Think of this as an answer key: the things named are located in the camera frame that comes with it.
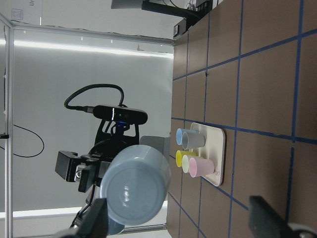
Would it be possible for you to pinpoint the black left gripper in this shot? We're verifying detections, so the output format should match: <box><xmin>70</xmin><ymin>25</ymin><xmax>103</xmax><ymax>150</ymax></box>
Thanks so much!
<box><xmin>55</xmin><ymin>119</ymin><xmax>139</xmax><ymax>238</ymax></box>

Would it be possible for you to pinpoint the pale blue plastic cup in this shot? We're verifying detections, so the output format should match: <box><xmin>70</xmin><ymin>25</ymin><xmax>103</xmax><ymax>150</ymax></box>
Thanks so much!
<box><xmin>100</xmin><ymin>145</ymin><xmax>171</xmax><ymax>226</ymax></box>

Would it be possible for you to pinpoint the cream plastic tray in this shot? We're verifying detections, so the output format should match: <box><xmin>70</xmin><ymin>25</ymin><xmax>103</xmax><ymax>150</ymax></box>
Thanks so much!
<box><xmin>191</xmin><ymin>122</ymin><xmax>225</xmax><ymax>186</ymax></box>

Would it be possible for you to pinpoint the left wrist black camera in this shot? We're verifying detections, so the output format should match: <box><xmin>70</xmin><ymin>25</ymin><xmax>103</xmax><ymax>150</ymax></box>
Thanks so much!
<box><xmin>92</xmin><ymin>105</ymin><xmax>148</xmax><ymax>125</ymax></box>

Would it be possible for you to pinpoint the yellow plastic cup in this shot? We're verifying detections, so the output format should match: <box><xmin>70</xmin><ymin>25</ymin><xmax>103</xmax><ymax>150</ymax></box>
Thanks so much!
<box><xmin>176</xmin><ymin>150</ymin><xmax>198</xmax><ymax>167</ymax></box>

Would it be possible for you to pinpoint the pink plastic cup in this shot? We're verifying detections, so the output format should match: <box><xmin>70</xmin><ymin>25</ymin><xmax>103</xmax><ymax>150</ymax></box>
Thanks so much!
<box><xmin>189</xmin><ymin>157</ymin><xmax>215</xmax><ymax>178</ymax></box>

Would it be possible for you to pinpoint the light blue plastic cup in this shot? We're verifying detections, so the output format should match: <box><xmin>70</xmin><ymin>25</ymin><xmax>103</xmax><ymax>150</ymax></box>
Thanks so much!
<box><xmin>176</xmin><ymin>128</ymin><xmax>199</xmax><ymax>145</ymax></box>

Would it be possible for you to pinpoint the grey plastic cup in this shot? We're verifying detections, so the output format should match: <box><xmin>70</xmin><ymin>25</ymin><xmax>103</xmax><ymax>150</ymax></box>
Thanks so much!
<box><xmin>182</xmin><ymin>132</ymin><xmax>206</xmax><ymax>150</ymax></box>

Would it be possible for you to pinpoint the white plastic cup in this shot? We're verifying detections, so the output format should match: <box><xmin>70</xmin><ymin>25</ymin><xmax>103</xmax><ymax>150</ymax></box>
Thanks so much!
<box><xmin>182</xmin><ymin>155</ymin><xmax>198</xmax><ymax>173</ymax></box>

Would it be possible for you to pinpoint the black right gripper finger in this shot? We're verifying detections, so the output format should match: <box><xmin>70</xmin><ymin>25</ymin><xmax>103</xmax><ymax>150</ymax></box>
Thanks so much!
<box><xmin>248</xmin><ymin>196</ymin><xmax>293</xmax><ymax>238</ymax></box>

